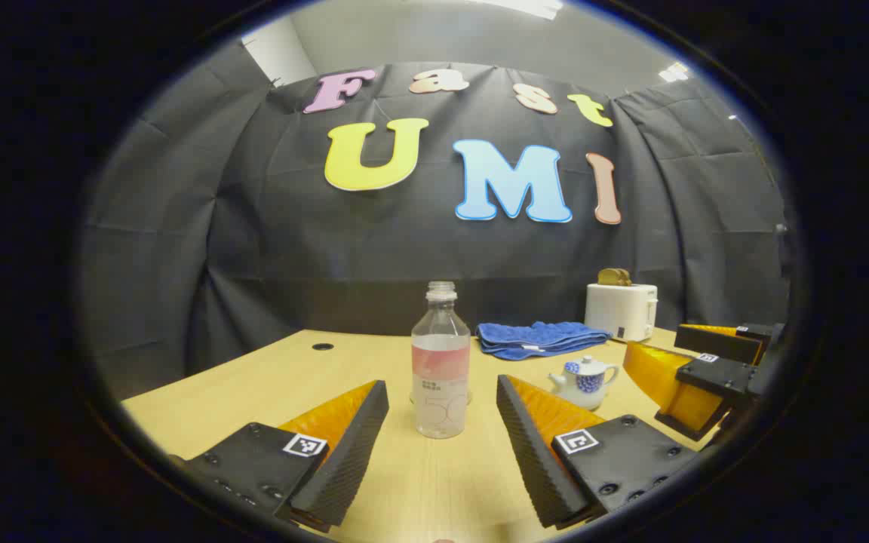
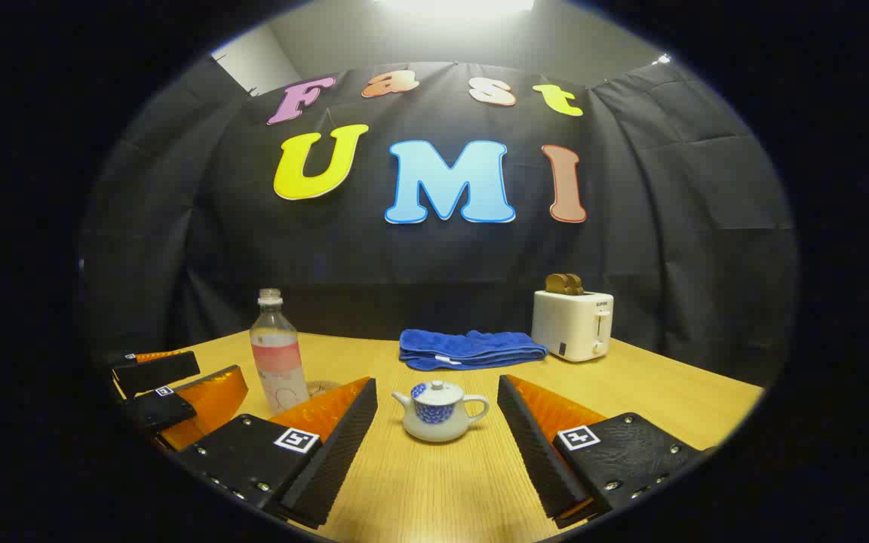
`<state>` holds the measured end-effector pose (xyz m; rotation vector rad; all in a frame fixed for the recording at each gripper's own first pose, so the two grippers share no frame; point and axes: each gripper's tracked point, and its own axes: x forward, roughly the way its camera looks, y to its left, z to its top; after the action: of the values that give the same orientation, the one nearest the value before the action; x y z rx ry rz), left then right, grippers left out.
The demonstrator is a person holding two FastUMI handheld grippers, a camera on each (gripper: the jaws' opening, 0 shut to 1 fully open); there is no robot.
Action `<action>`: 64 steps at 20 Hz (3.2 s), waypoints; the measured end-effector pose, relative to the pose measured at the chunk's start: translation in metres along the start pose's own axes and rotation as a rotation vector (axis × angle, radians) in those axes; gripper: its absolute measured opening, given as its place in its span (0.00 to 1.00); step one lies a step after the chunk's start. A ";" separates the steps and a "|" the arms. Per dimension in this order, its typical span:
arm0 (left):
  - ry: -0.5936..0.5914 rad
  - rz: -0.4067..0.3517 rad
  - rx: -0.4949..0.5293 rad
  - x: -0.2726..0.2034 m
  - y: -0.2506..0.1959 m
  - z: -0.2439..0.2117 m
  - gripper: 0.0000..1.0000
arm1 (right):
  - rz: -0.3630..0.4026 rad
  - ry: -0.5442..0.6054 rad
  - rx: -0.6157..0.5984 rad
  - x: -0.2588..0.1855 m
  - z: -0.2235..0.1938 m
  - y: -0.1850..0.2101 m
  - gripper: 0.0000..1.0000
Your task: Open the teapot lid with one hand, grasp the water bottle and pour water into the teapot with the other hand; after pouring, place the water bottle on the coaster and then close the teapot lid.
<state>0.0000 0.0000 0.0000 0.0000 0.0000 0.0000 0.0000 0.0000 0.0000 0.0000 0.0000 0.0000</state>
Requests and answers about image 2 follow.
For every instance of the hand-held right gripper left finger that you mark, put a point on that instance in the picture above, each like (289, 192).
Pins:
(333, 460)

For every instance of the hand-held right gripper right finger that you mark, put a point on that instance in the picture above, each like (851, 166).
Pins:
(536, 452)

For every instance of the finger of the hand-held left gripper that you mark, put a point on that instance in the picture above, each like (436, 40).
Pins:
(155, 411)
(159, 372)

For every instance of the round brown coaster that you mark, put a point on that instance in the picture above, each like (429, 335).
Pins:
(323, 388)

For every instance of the white blue-patterned teacup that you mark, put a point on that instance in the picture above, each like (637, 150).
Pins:
(434, 422)

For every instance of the clear pink-label water bottle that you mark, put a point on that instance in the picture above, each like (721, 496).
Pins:
(277, 354)

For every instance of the folded blue towel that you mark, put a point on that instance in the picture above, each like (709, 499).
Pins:
(465, 348)

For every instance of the white toaster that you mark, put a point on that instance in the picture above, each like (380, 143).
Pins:
(570, 324)

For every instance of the brown toast slice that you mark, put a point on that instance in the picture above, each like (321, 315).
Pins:
(575, 285)
(555, 284)

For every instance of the black backdrop cloth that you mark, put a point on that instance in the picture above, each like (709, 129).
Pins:
(419, 256)

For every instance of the ceiling light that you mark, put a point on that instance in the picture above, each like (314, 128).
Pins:
(457, 6)

